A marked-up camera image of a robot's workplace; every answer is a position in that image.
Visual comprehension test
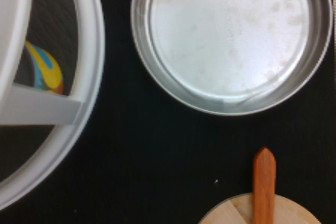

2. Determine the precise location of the silver metal plate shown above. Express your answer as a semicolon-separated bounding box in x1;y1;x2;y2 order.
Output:
131;0;333;116

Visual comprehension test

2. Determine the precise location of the yellow and blue packet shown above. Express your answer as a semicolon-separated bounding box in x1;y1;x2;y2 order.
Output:
26;42;65;94

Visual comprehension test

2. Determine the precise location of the round wooden coaster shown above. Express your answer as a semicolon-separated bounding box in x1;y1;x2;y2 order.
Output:
198;193;321;224

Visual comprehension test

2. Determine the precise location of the white two-tier turntable rack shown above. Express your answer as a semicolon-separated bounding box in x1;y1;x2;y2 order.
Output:
0;0;105;210

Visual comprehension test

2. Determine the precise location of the wooden-handled fork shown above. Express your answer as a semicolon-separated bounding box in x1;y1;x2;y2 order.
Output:
254;148;276;224

